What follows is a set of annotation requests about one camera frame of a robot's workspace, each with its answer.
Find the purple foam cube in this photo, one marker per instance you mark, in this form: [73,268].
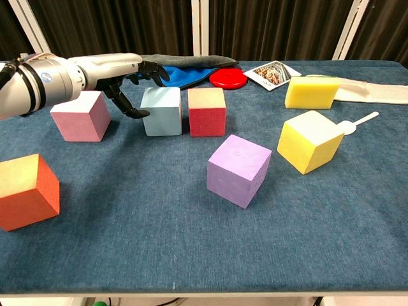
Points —
[232,178]

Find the orange foam cube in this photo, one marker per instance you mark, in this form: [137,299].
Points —
[25,204]

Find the grey and blue cloth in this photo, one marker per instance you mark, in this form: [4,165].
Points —
[191,68]

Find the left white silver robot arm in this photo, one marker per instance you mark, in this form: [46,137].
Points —
[19,92]

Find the green round object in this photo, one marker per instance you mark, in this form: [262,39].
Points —
[100,303]

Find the white folded towel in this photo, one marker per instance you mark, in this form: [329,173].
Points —
[376,94]

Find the red foam cube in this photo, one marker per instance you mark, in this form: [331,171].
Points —
[207,121]

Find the yellow foam cube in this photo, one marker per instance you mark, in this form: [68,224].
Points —
[303,146]

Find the black pleated curtain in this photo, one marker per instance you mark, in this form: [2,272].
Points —
[271,28]
[385,28]
[9,35]
[111,25]

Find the yellow sponge block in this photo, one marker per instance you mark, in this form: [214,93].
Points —
[309,95]

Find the white-bordered photo card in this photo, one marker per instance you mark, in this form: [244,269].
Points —
[271,75]

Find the blue table cloth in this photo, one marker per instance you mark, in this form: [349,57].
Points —
[159,223]

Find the white plastic spoon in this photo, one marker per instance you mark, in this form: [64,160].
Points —
[349,127]

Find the white screen frame post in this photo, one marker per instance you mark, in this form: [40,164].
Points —
[32,32]
[350,32]
[200,28]

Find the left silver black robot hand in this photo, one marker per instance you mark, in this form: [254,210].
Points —
[105,65]

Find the pink foam cube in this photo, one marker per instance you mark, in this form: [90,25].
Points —
[79,124]

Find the light blue foam cube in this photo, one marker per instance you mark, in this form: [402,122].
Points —
[162,118]

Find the red plastic disc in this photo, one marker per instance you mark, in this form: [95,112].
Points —
[228,79]

